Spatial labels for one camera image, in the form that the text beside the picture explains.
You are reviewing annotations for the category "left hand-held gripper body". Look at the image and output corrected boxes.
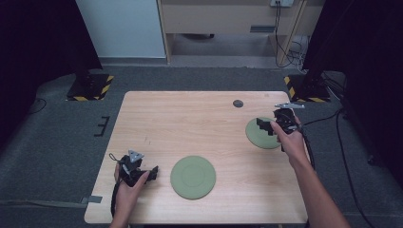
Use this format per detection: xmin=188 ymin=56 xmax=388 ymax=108
xmin=120 ymin=149 xmax=145 ymax=188

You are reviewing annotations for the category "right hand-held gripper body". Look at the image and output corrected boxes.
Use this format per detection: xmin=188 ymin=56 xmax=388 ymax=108
xmin=273 ymin=102 xmax=306 ymax=135

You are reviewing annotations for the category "green round plate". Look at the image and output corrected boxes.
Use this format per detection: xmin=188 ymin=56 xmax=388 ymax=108
xmin=169 ymin=155 xmax=217 ymax=200
xmin=245 ymin=117 xmax=283 ymax=150

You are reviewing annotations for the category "person's right hand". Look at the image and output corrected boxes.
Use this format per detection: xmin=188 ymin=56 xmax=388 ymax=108
xmin=270 ymin=115 xmax=310 ymax=171

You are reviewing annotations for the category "person's left hand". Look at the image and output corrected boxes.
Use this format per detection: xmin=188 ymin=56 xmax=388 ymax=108
xmin=113 ymin=164 xmax=150 ymax=215

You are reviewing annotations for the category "black stand with striped base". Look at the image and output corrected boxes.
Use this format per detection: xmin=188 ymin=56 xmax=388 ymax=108
xmin=283 ymin=47 xmax=332 ymax=104
xmin=66 ymin=47 xmax=115 ymax=103

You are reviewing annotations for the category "grey tape piece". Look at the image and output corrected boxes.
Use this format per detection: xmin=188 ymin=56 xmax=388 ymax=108
xmin=81 ymin=195 xmax=104 ymax=205

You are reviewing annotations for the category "dark curtain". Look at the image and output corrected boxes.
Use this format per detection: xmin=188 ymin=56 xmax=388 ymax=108
xmin=302 ymin=0 xmax=403 ymax=188
xmin=0 ymin=0 xmax=104 ymax=146

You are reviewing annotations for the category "grey power outlet box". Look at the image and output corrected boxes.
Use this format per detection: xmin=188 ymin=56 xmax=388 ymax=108
xmin=270 ymin=0 xmax=295 ymax=9

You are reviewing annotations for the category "white cabinet panel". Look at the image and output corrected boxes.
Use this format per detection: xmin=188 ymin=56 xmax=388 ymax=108
xmin=75 ymin=0 xmax=167 ymax=59

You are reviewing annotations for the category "left hand-held gripper black cable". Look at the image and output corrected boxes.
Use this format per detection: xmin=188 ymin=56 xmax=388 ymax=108
xmin=108 ymin=152 xmax=127 ymax=219

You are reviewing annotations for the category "hand-held gripper black cable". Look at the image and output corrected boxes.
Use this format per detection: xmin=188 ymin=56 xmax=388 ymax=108
xmin=296 ymin=124 xmax=317 ymax=171
xmin=108 ymin=152 xmax=127 ymax=219

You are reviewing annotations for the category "right hand-held gripper black cable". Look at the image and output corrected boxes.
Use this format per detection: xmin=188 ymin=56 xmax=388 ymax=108
xmin=296 ymin=124 xmax=317 ymax=171

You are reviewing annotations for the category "white cable bundle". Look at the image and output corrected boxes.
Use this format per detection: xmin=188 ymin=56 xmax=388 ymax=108
xmin=289 ymin=36 xmax=310 ymax=72

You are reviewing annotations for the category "long black floor cable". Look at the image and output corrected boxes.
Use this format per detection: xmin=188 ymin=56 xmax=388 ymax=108
xmin=302 ymin=107 xmax=376 ymax=228

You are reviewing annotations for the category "black hanging power cable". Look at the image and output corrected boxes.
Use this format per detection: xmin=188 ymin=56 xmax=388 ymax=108
xmin=274 ymin=1 xmax=297 ymax=68

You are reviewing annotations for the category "thin black floor cable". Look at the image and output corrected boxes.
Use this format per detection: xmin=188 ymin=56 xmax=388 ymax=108
xmin=27 ymin=97 xmax=48 ymax=116

